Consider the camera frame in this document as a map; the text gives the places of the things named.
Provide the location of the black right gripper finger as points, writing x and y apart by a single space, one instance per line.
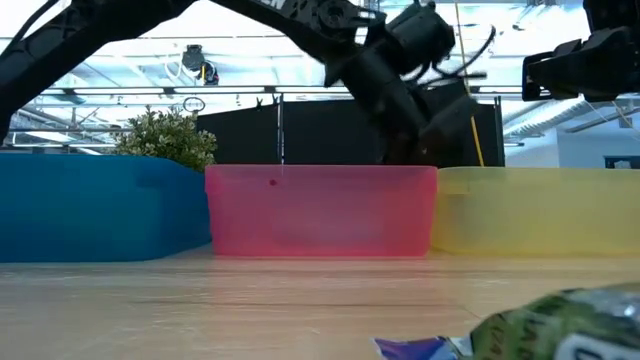
555 70

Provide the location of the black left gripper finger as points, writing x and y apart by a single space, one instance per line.
445 135
400 150

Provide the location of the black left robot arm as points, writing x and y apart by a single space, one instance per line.
75 30

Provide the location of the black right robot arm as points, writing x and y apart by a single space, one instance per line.
612 12

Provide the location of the purple green granola bar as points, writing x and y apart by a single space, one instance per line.
540 320

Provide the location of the black partition panel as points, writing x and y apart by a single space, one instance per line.
325 135
240 135

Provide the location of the dark blue cabinet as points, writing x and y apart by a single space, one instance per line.
622 161

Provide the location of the red plastic bin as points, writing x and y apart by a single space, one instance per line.
320 215

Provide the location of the yellow plastic bin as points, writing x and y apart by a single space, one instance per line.
540 210

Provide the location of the green leafy plant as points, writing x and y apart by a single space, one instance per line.
165 137

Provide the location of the grey overhead beam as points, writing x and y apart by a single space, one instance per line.
125 91

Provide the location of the blue plastic bin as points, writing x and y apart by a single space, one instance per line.
90 210

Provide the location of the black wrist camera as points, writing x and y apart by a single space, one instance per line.
420 35

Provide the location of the black overhead camera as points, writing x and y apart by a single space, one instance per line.
192 57

